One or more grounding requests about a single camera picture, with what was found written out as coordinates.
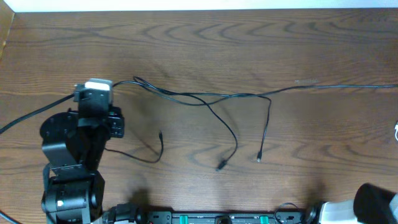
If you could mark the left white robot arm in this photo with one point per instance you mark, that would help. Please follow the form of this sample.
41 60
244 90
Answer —
73 142

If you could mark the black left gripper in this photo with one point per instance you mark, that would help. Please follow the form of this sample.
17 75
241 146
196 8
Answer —
116 126

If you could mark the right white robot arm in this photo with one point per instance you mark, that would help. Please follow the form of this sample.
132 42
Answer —
371 205

